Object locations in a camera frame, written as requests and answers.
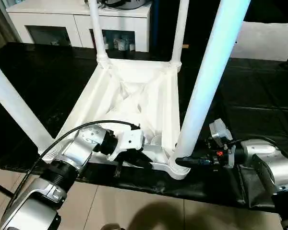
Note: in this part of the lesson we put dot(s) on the grey cushion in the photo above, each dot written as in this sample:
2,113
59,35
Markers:
266,40

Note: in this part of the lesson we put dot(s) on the white cabinet with glass doors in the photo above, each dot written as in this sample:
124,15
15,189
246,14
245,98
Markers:
50,19

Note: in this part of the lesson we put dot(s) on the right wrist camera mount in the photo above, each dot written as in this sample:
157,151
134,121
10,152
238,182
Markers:
219,129

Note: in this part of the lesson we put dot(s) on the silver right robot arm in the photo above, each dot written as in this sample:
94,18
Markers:
278,167

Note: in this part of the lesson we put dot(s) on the brown curtain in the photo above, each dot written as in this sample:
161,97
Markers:
0,24

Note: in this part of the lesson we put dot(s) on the grey round container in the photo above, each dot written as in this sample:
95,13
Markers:
127,3

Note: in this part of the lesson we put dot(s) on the black box with gold label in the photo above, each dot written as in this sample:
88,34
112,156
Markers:
163,24

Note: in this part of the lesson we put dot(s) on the dark rounded robot body part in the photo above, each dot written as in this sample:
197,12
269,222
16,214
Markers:
111,227

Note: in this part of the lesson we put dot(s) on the white plastic table top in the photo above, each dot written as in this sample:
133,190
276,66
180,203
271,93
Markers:
134,72

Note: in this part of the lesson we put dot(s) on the black metal table frame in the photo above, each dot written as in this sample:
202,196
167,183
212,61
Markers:
0,187

